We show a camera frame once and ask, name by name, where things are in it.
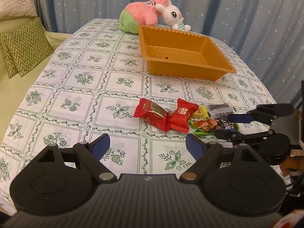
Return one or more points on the yellow green candy packet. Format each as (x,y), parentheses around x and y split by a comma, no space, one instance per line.
(201,113)

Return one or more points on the red gold candy packet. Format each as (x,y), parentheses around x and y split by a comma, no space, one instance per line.
(180,117)

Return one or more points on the floral checked tablecloth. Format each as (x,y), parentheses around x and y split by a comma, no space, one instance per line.
(92,85)

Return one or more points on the clear packet black seaweed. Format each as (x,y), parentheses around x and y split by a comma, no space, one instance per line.
(220,111)

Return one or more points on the red snack packet brown label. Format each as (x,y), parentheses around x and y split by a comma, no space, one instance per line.
(153,114)

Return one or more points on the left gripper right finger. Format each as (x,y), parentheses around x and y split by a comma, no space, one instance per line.
(208,157)

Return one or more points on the green zigzag cushion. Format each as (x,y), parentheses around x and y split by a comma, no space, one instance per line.
(23,45)

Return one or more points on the white bunny plush toy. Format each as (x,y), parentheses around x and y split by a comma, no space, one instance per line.
(172,17)

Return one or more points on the blue starry curtain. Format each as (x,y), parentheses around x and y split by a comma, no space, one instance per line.
(266,34)

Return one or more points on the beige pillow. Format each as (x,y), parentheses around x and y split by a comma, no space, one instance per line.
(11,9)

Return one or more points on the pink starfish plush toy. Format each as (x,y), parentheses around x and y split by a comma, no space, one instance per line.
(140,13)

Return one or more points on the orange plastic tray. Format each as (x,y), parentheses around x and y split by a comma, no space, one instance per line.
(182,54)

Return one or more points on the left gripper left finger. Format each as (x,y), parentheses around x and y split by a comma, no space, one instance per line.
(80,163)

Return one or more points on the green black sausage snack packet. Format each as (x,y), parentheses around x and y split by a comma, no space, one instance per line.
(208,127)

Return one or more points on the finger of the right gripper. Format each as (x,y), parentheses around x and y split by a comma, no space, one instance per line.
(263,114)
(238,138)

